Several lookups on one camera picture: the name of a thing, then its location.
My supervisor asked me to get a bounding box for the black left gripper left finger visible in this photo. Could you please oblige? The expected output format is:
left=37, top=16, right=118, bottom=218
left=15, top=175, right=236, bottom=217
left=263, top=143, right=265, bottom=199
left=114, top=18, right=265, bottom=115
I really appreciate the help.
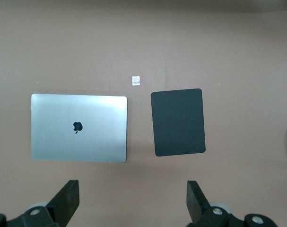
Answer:
left=6, top=179, right=81, bottom=227

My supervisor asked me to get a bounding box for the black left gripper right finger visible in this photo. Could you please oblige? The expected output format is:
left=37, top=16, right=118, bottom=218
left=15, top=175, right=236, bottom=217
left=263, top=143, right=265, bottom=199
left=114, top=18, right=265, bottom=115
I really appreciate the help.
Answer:
left=186, top=180, right=244, bottom=227

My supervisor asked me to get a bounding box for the black mouse pad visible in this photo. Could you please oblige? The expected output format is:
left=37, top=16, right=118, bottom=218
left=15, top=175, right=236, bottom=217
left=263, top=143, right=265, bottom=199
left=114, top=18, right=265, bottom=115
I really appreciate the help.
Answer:
left=150, top=88, right=207, bottom=157

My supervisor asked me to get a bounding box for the grey closed laptop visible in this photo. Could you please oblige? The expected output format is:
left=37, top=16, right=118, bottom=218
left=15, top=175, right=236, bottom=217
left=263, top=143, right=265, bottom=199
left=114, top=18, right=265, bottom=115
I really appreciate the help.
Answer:
left=30, top=93, right=128, bottom=164

